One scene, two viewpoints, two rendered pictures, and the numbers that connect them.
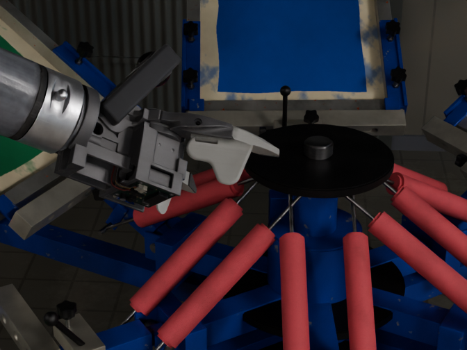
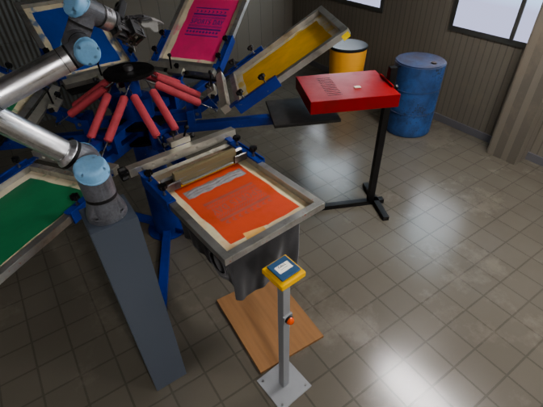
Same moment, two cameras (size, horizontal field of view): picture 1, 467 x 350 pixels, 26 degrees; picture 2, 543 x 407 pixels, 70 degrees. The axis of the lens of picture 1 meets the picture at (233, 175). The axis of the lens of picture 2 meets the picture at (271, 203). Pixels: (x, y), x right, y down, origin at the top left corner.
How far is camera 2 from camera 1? 0.84 m
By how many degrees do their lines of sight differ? 33
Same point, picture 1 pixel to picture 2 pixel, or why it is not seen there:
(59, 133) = (113, 21)
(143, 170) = (136, 30)
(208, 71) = not seen: hidden behind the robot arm
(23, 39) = not seen: outside the picture
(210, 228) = (103, 103)
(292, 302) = (144, 113)
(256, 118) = (89, 76)
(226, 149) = (151, 23)
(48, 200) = (34, 115)
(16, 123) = (103, 18)
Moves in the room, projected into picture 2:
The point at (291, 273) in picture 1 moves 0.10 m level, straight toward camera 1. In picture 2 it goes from (139, 105) to (145, 111)
